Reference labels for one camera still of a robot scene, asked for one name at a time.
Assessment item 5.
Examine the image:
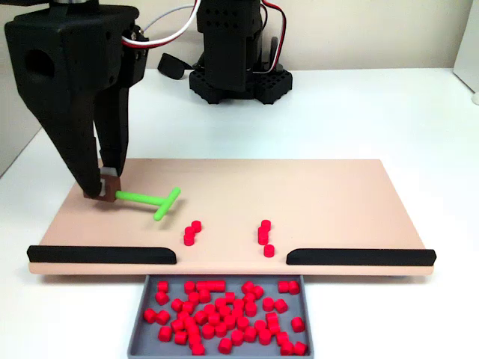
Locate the green T-shaped pusher brown block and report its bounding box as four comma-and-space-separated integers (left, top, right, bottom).
83, 174, 182, 222

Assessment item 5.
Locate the tan rectangular board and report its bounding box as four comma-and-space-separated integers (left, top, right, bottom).
28, 159, 436, 278

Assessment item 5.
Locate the grey plastic tray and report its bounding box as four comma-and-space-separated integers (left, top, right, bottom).
126, 274, 314, 357

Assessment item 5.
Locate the white panel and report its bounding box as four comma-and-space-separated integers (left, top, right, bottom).
452, 20, 479, 95

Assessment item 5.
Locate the white red black cable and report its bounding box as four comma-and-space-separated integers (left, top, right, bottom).
121, 0, 203, 49
260, 0, 288, 75

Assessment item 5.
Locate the black foam rail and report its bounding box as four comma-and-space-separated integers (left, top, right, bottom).
26, 245, 177, 266
285, 248, 437, 267

